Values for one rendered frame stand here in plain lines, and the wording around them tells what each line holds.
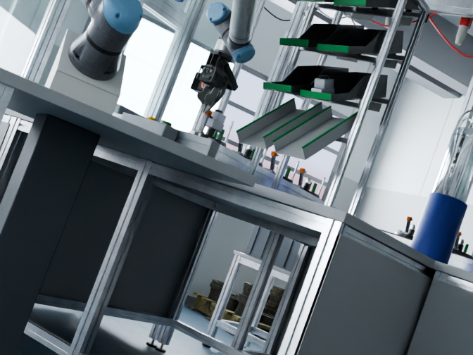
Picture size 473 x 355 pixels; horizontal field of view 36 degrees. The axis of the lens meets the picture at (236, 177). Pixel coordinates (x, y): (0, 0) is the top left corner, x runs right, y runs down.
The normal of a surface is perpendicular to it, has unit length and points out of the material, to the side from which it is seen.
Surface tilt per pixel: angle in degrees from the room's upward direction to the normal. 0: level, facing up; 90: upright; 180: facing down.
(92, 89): 90
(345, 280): 90
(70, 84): 90
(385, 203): 90
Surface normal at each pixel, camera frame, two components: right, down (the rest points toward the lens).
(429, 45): 0.44, 0.09
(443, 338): -0.54, -0.26
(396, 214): -0.83, -0.35
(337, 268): 0.77, 0.24
